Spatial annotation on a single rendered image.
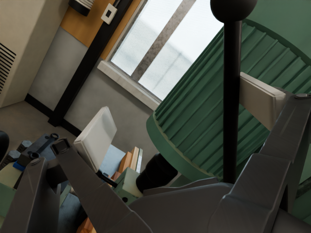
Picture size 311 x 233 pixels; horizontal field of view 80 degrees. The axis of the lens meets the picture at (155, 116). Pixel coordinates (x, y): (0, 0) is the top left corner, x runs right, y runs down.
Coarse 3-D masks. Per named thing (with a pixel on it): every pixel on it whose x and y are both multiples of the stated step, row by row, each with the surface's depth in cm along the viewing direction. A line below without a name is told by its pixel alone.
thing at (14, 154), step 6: (24, 144) 42; (30, 144) 43; (12, 150) 40; (18, 150) 42; (24, 150) 42; (6, 156) 38; (12, 156) 38; (18, 156) 39; (6, 162) 38; (0, 168) 39
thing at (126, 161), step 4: (128, 152) 70; (124, 156) 70; (128, 156) 68; (124, 160) 66; (128, 160) 66; (120, 164) 68; (124, 164) 64; (128, 164) 65; (120, 168) 65; (124, 168) 62; (120, 172) 61
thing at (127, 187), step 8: (128, 168) 42; (120, 176) 43; (128, 176) 40; (136, 176) 42; (120, 184) 39; (128, 184) 39; (136, 184) 40; (120, 192) 37; (128, 192) 37; (136, 192) 38; (128, 200) 38
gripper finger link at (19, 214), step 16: (32, 160) 13; (32, 176) 11; (16, 192) 10; (32, 192) 10; (48, 192) 11; (16, 208) 9; (32, 208) 8; (48, 208) 10; (16, 224) 8; (32, 224) 8; (48, 224) 9
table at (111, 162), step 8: (112, 152) 71; (120, 152) 74; (104, 160) 65; (112, 160) 67; (120, 160) 70; (104, 168) 62; (112, 168) 64; (64, 200) 46; (72, 200) 47; (64, 208) 44; (72, 208) 45; (0, 216) 38; (64, 216) 43; (72, 216) 44; (0, 224) 37; (64, 224) 42; (72, 224) 43; (64, 232) 40; (72, 232) 41
